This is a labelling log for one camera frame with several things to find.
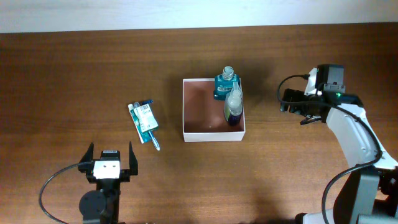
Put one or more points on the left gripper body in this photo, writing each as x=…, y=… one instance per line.
x=124, y=176

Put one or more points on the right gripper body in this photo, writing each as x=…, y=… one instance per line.
x=305, y=109

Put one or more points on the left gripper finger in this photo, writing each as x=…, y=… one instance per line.
x=133, y=164
x=88, y=156

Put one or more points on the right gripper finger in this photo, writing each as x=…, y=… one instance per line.
x=309, y=120
x=292, y=96

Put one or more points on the green white floss packet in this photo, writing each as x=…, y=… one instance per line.
x=146, y=117

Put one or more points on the blue white toothbrush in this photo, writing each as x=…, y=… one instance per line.
x=150, y=133

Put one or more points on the clear spray bottle blue liquid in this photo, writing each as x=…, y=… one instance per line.
x=233, y=106

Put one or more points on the blue disposable razor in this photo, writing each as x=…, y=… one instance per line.
x=144, y=102

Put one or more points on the teal mouthwash bottle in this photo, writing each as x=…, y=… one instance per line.
x=224, y=83

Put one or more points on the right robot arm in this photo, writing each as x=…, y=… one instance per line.
x=366, y=192

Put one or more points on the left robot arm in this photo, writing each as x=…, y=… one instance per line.
x=101, y=205

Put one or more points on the white teal toothpaste tube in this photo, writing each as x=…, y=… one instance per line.
x=144, y=137

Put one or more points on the white cardboard box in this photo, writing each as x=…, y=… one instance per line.
x=203, y=116

